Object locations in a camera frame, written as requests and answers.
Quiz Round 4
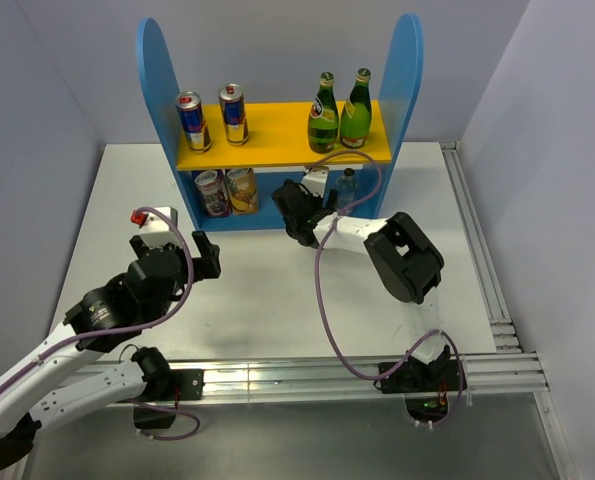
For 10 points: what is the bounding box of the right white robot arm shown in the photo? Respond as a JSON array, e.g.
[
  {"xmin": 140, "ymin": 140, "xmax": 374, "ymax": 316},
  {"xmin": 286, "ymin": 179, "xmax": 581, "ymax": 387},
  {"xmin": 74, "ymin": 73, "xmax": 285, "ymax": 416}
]
[{"xmin": 271, "ymin": 180, "xmax": 456, "ymax": 390}]

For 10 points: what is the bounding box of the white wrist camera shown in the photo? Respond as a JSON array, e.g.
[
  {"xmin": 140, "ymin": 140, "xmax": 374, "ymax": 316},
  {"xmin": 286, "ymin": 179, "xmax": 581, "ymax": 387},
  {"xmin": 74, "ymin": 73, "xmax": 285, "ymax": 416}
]
[
  {"xmin": 131, "ymin": 210, "xmax": 181, "ymax": 249},
  {"xmin": 301, "ymin": 166, "xmax": 329, "ymax": 198}
]

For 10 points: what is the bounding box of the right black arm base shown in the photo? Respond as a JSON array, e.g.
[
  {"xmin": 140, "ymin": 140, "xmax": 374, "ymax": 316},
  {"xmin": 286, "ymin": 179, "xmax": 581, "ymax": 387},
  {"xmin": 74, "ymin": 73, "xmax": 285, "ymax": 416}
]
[{"xmin": 373, "ymin": 346, "xmax": 467, "ymax": 422}]

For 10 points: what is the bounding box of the blue and yellow shelf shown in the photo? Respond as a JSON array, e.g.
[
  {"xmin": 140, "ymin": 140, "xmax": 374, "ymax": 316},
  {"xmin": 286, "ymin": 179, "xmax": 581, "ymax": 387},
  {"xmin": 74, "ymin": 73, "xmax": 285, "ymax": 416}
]
[{"xmin": 135, "ymin": 13, "xmax": 424, "ymax": 232}]

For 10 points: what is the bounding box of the Red Bull can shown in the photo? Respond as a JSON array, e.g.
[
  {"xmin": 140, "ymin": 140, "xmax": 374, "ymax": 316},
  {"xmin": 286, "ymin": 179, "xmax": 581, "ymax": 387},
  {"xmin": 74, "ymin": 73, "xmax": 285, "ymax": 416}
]
[
  {"xmin": 218, "ymin": 83, "xmax": 249, "ymax": 145},
  {"xmin": 175, "ymin": 91, "xmax": 212, "ymax": 153}
]

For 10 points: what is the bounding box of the aluminium mounting rail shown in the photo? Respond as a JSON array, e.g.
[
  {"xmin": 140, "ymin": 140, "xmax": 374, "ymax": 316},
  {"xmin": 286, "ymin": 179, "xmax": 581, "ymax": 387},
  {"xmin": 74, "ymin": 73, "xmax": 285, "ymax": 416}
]
[{"xmin": 51, "ymin": 349, "xmax": 551, "ymax": 411}]

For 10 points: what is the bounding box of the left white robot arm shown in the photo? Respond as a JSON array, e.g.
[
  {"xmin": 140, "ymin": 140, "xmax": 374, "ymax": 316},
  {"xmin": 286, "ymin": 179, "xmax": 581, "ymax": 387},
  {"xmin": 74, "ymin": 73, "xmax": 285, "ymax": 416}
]
[{"xmin": 0, "ymin": 231, "xmax": 221, "ymax": 471}]

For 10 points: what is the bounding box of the yellow pineapple juice carton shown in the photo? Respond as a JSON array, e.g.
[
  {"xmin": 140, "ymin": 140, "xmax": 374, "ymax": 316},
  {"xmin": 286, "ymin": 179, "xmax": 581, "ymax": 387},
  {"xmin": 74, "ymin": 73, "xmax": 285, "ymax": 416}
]
[{"xmin": 225, "ymin": 168, "xmax": 259, "ymax": 215}]

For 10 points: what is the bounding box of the clear Chang soda bottle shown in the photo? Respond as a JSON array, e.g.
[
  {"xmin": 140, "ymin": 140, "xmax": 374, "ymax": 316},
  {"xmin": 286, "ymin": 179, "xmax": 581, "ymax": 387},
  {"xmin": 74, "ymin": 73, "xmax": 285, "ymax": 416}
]
[{"xmin": 336, "ymin": 168, "xmax": 358, "ymax": 210}]

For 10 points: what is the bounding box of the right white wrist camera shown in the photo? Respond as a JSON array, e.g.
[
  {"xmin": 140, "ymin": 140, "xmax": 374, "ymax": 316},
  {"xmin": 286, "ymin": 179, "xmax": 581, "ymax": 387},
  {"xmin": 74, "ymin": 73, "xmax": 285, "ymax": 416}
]
[{"xmin": 301, "ymin": 166, "xmax": 329, "ymax": 198}]

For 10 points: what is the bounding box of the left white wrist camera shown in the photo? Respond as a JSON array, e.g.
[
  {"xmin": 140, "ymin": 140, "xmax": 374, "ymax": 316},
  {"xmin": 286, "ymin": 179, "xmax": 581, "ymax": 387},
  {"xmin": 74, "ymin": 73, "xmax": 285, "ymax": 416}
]
[{"xmin": 131, "ymin": 210, "xmax": 181, "ymax": 249}]

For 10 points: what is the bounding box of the green Perrier bottle front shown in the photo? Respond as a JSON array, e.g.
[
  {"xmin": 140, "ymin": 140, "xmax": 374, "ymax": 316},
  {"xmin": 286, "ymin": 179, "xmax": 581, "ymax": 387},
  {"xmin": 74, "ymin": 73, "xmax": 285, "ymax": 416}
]
[{"xmin": 307, "ymin": 72, "xmax": 339, "ymax": 154}]

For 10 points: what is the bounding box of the purple grape juice carton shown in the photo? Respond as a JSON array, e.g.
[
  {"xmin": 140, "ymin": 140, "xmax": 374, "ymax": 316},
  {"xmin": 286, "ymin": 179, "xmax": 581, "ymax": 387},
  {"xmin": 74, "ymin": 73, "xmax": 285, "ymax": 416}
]
[{"xmin": 194, "ymin": 170, "xmax": 231, "ymax": 218}]

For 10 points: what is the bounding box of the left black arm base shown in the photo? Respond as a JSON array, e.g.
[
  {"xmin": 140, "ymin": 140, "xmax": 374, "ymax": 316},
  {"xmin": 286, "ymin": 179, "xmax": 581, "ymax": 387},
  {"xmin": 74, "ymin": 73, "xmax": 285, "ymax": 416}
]
[{"xmin": 133, "ymin": 369, "xmax": 204, "ymax": 433}]

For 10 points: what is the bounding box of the green perrier bottle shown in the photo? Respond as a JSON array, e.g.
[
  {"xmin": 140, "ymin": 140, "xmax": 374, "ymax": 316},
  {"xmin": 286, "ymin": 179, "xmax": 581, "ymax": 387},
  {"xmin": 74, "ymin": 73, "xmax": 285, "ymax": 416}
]
[
  {"xmin": 307, "ymin": 72, "xmax": 339, "ymax": 154},
  {"xmin": 339, "ymin": 68, "xmax": 372, "ymax": 149}
]

